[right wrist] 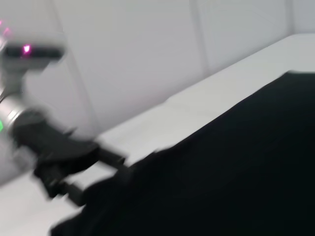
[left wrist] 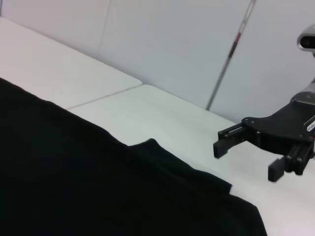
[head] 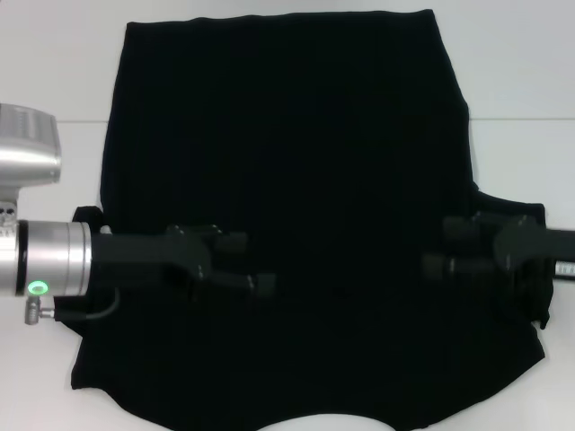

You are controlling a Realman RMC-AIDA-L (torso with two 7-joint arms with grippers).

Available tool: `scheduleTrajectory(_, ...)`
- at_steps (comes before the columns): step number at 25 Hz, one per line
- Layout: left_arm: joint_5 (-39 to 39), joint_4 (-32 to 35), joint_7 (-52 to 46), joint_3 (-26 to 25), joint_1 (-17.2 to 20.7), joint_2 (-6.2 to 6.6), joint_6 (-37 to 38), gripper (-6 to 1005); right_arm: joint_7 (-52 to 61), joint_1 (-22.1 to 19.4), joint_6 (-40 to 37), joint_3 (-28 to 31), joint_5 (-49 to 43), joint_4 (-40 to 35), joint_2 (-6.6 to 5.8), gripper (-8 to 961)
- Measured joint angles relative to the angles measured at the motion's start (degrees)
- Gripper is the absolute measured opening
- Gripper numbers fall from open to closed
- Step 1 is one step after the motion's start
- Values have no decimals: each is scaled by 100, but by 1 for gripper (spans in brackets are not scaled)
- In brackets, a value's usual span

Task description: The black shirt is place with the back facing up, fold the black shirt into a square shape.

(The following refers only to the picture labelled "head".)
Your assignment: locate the black t-shirt with FREE print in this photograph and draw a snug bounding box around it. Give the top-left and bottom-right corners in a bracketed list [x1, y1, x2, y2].
[70, 9, 558, 431]

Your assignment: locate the grey left wrist cable with plug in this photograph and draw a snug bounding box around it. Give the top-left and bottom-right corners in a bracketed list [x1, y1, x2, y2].
[24, 286, 120, 325]

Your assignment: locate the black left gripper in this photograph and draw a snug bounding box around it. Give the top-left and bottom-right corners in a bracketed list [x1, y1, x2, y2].
[91, 224, 278, 303]

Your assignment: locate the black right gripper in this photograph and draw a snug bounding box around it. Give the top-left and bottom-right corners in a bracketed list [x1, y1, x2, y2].
[422, 211, 575, 283]

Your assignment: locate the silver perforated camera bracket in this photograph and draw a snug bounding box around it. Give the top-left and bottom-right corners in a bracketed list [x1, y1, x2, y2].
[0, 200, 20, 237]

